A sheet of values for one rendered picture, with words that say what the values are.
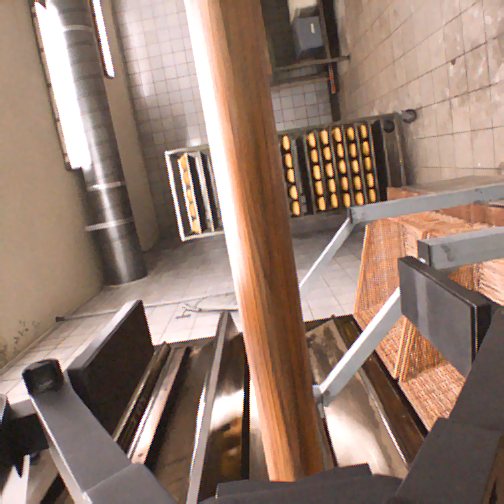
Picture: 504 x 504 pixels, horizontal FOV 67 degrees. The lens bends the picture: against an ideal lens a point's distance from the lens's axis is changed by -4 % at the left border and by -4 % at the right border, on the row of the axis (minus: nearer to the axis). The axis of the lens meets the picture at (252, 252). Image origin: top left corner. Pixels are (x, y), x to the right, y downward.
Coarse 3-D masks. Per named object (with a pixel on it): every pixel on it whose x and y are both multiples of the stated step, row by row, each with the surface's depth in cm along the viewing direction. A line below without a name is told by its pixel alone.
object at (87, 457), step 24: (48, 360) 13; (48, 384) 12; (48, 408) 11; (72, 408) 11; (48, 432) 10; (72, 432) 10; (96, 432) 10; (72, 456) 9; (96, 456) 9; (120, 456) 9; (72, 480) 8; (96, 480) 8; (120, 480) 7; (144, 480) 7
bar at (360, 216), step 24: (456, 192) 102; (480, 192) 102; (360, 216) 104; (384, 216) 104; (336, 240) 106; (432, 240) 59; (456, 240) 57; (480, 240) 56; (432, 264) 57; (456, 264) 57; (384, 312) 60; (360, 336) 63; (384, 336) 61; (360, 360) 62; (336, 384) 63
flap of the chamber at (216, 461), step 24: (240, 336) 179; (216, 360) 131; (240, 360) 160; (216, 384) 116; (240, 384) 144; (216, 408) 107; (240, 408) 131; (216, 432) 100; (240, 432) 120; (216, 456) 93; (240, 456) 111; (192, 480) 80; (216, 480) 87
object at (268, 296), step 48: (192, 0) 15; (240, 0) 15; (240, 48) 15; (240, 96) 15; (240, 144) 16; (240, 192) 16; (240, 240) 17; (288, 240) 17; (240, 288) 18; (288, 288) 17; (288, 336) 18; (288, 384) 18; (288, 432) 19; (288, 480) 19
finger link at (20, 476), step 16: (0, 400) 12; (0, 416) 11; (0, 432) 11; (0, 448) 10; (0, 464) 10; (16, 464) 12; (0, 480) 9; (16, 480) 11; (0, 496) 9; (16, 496) 10
